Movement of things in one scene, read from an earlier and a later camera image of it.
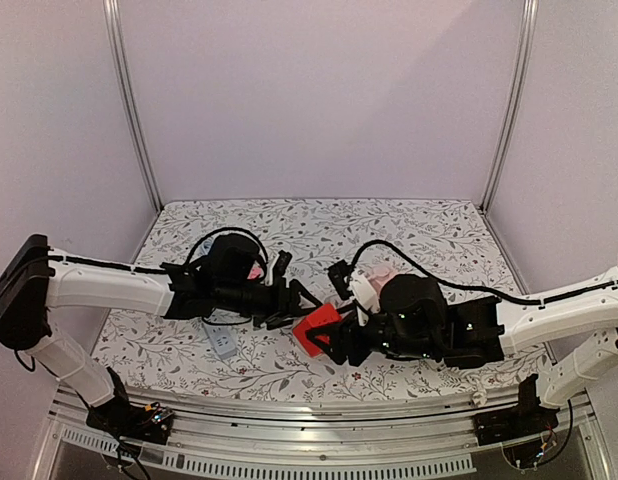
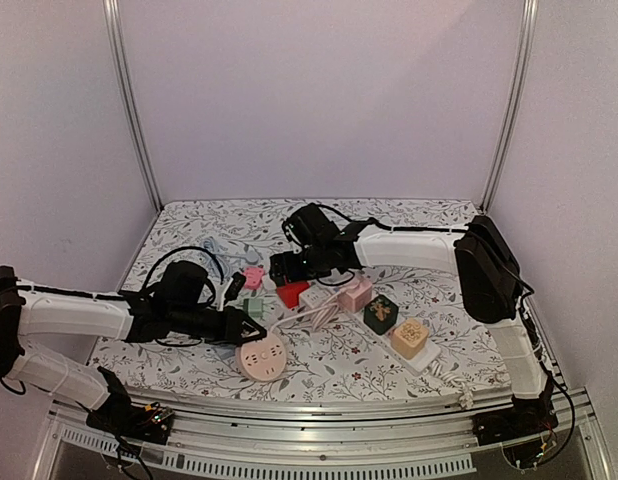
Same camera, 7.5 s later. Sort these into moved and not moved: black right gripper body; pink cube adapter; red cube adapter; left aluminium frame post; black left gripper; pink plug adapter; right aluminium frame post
Moved: pink cube adapter; black right gripper body; red cube adapter; black left gripper
Not moved: left aluminium frame post; right aluminium frame post; pink plug adapter
